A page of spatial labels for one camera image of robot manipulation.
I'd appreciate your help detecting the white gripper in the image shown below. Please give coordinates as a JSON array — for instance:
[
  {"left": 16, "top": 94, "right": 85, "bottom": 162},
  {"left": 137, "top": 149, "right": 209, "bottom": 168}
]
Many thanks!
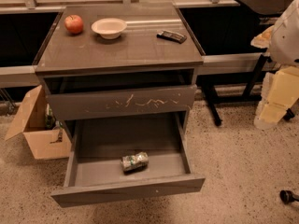
[{"left": 254, "top": 66, "right": 299, "bottom": 130}]

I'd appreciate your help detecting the grey drawer cabinet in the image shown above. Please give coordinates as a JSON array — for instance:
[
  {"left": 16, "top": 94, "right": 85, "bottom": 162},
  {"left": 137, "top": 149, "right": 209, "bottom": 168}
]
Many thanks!
[{"left": 36, "top": 3, "right": 203, "bottom": 135}]

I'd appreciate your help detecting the black side table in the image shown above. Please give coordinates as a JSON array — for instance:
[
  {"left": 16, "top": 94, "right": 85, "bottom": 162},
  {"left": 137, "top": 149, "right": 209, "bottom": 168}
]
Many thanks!
[{"left": 199, "top": 0, "right": 293, "bottom": 126}]

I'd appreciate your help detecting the black caster wheel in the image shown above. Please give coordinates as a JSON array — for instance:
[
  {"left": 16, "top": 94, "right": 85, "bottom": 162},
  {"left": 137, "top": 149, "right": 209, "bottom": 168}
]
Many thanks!
[{"left": 279, "top": 190, "right": 299, "bottom": 204}]

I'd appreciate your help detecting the white bowl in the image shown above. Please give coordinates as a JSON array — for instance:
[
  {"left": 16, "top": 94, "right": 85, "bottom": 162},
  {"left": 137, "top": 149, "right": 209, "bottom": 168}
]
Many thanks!
[{"left": 92, "top": 18, "right": 127, "bottom": 39}]

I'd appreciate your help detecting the red apple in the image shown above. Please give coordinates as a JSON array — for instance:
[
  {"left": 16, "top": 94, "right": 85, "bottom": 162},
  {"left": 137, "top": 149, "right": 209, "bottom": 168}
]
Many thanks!
[{"left": 64, "top": 15, "right": 83, "bottom": 35}]

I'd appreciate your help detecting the open grey drawer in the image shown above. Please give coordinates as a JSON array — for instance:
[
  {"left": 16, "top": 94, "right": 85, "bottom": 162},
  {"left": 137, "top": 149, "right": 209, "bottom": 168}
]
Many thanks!
[{"left": 51, "top": 112, "right": 205, "bottom": 207}]

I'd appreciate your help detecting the cardboard box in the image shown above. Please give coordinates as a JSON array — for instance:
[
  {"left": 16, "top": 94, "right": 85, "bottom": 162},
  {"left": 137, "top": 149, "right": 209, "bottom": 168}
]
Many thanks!
[{"left": 5, "top": 85, "right": 71, "bottom": 160}]

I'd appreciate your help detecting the silver green 7up can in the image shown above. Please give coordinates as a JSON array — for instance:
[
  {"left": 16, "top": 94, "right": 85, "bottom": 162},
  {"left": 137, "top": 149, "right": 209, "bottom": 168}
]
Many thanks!
[{"left": 121, "top": 152, "right": 149, "bottom": 172}]

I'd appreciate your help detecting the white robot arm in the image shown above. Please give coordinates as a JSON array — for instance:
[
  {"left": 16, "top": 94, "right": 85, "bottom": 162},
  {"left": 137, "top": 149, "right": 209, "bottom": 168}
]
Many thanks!
[{"left": 251, "top": 0, "right": 299, "bottom": 130}]

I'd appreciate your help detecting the green bottle in box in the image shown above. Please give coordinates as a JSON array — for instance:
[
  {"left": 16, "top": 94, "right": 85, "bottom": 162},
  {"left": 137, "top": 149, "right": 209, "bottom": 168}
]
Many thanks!
[{"left": 45, "top": 105, "right": 55, "bottom": 130}]

